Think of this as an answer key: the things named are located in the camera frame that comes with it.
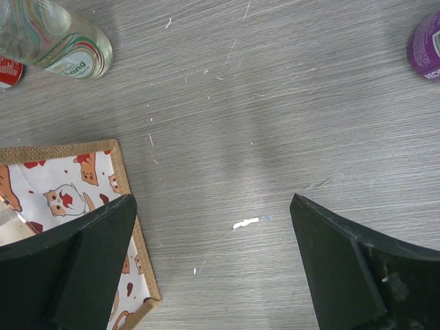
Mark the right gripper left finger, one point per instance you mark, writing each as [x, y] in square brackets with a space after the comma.
[67, 277]

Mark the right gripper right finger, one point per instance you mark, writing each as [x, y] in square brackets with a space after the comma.
[360, 278]

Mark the burlap canvas tote bag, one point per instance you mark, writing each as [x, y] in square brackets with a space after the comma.
[49, 186]

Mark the red soda can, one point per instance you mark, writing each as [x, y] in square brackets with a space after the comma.
[10, 72]

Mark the purple can right side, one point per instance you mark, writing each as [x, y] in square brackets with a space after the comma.
[423, 48]

